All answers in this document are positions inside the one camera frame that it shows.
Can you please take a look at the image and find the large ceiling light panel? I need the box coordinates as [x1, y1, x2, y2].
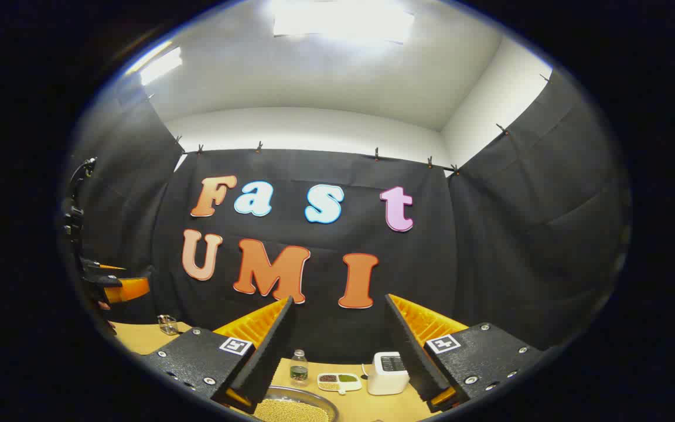
[273, 0, 414, 43]

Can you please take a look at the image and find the steel pot with black handle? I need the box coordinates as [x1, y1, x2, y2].
[253, 385, 339, 422]

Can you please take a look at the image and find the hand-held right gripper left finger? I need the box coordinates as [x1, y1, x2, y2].
[138, 296, 297, 414]

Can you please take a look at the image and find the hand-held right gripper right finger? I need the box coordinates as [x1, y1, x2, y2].
[384, 293, 549, 414]

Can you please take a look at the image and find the small ceiling light panel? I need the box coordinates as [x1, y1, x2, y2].
[138, 47, 183, 86]

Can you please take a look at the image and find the white toaster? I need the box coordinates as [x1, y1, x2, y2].
[367, 352, 411, 396]

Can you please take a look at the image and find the white divided bean dish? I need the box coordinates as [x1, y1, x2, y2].
[317, 373, 363, 394]

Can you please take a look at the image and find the pile of yellow soybeans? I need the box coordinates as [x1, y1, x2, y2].
[254, 399, 331, 422]

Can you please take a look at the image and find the clear plastic water bottle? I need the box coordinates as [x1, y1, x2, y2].
[289, 349, 309, 387]

